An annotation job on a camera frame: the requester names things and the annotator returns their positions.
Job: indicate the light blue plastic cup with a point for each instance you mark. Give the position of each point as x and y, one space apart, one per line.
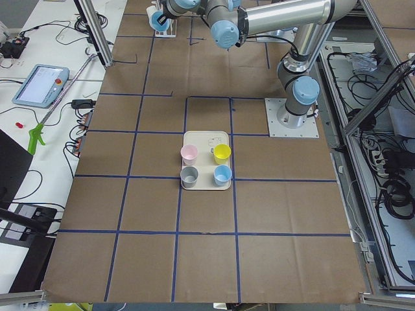
160 22

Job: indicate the cream white plastic cup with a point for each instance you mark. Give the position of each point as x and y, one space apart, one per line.
151 10

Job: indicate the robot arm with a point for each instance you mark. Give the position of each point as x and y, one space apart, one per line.
231 25
177 8

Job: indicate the yellow plastic cup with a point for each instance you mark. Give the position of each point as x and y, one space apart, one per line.
222 153

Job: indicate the pink plastic cup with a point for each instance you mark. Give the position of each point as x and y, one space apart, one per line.
189 154

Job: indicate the light blue cup at tray edge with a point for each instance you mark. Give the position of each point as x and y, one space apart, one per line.
222 175

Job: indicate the grey plastic cup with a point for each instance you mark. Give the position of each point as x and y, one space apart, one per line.
189 176

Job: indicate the cream plastic tray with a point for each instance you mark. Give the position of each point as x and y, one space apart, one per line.
205 141

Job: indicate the black power adapter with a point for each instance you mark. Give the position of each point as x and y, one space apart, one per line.
82 103

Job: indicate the reacher grabber tool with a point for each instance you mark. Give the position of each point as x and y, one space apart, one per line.
35 134

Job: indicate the blue teach pendant tablet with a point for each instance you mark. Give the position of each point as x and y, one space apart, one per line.
42 86

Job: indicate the black monitor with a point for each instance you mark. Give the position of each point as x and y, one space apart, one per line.
15 164

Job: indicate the white wire cup rack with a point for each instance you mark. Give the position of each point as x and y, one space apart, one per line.
171 31

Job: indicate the aluminium frame post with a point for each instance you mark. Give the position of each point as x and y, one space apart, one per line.
89 16

